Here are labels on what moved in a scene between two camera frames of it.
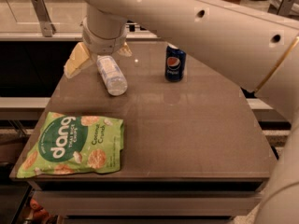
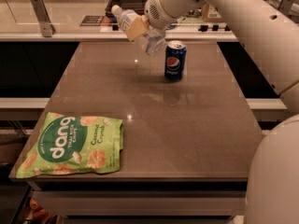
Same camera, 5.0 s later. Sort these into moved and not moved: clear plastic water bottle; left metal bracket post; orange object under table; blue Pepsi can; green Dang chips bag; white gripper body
Moved: clear plastic water bottle; white gripper body
Not moved: green Dang chips bag; blue Pepsi can; left metal bracket post; orange object under table
